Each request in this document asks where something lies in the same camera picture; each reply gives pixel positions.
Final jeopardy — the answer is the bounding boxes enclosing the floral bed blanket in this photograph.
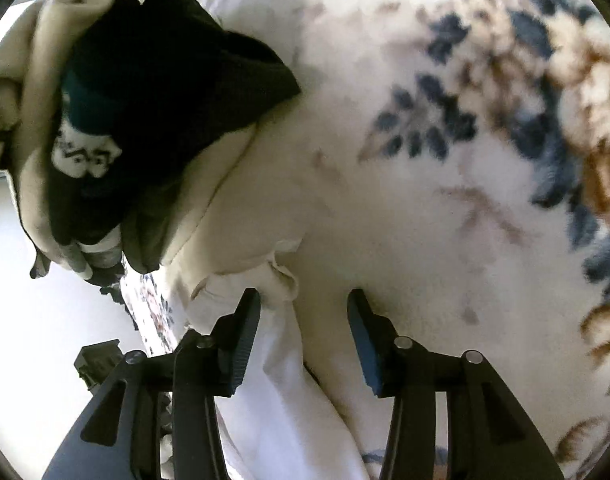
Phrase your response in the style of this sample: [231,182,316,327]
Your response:
[119,0,610,480]

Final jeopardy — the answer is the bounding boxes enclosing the white small garment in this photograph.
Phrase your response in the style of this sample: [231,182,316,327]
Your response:
[186,260,368,480]

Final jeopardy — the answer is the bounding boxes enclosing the black device on floor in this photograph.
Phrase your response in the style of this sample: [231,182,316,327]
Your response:
[74,339,124,394]

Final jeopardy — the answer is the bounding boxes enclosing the beige garment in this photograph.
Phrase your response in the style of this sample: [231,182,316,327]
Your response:
[0,0,306,291]

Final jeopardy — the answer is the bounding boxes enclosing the black clothes pile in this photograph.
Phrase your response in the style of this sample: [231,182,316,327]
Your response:
[48,0,299,285]

